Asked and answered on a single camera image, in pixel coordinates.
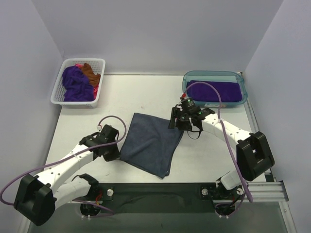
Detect purple towel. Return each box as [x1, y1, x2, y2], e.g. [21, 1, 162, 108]
[186, 79, 244, 103]
[62, 66, 95, 102]

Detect pink red cloth in basket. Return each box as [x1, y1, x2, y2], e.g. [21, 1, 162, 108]
[75, 64, 99, 98]

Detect grey towel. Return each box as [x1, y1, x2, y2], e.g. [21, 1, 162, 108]
[120, 113, 183, 179]

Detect white plastic laundry basket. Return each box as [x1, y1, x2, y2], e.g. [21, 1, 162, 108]
[50, 58, 106, 108]

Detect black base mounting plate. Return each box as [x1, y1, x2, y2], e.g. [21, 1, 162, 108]
[69, 182, 243, 214]

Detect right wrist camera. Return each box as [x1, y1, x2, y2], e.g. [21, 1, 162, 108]
[180, 96, 200, 115]

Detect purple towel in basket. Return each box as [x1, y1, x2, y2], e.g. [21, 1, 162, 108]
[62, 66, 95, 102]

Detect teal plastic bin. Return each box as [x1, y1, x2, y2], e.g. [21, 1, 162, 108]
[182, 70, 248, 108]

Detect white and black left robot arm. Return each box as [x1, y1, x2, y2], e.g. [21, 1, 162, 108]
[14, 125, 120, 226]

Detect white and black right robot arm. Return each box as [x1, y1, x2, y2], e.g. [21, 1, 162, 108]
[168, 105, 275, 192]

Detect brown cloth in basket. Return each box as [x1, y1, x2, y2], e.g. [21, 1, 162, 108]
[80, 63, 101, 87]

